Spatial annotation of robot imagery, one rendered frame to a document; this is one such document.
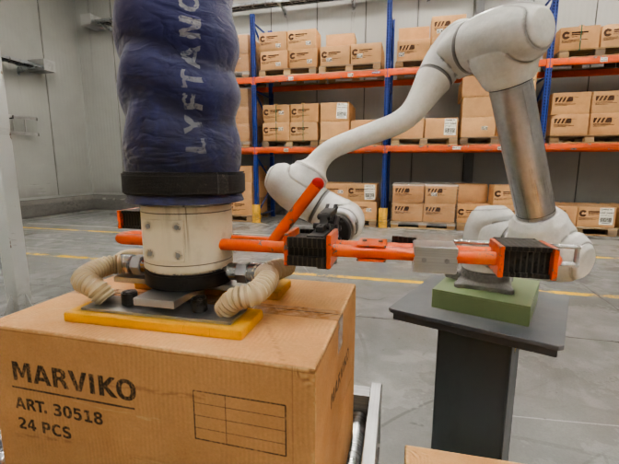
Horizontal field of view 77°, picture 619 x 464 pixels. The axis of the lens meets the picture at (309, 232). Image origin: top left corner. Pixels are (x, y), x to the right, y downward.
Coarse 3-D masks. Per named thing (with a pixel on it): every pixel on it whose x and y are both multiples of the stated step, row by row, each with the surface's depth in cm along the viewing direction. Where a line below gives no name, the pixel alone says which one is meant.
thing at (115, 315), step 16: (112, 304) 71; (128, 304) 69; (192, 304) 66; (208, 304) 71; (80, 320) 68; (96, 320) 67; (112, 320) 66; (128, 320) 65; (144, 320) 65; (160, 320) 64; (176, 320) 65; (192, 320) 64; (208, 320) 64; (224, 320) 63; (240, 320) 65; (256, 320) 67; (208, 336) 62; (224, 336) 62; (240, 336) 61
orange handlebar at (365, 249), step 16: (128, 240) 76; (224, 240) 72; (240, 240) 71; (256, 240) 71; (336, 240) 71; (352, 240) 71; (368, 240) 69; (384, 240) 69; (336, 256) 68; (352, 256) 67; (368, 256) 66; (384, 256) 65; (400, 256) 65; (464, 256) 62; (480, 256) 62; (560, 256) 61
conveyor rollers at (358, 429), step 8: (360, 416) 105; (360, 424) 102; (0, 432) 99; (360, 432) 99; (0, 440) 98; (352, 440) 96; (360, 440) 97; (0, 448) 99; (352, 448) 93; (360, 448) 94; (0, 456) 91; (352, 456) 91; (360, 456) 92
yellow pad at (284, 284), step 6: (282, 282) 86; (288, 282) 87; (138, 288) 87; (144, 288) 86; (150, 288) 86; (276, 288) 82; (282, 288) 82; (288, 288) 87; (204, 294) 83; (210, 294) 83; (216, 294) 82; (276, 294) 79; (282, 294) 82
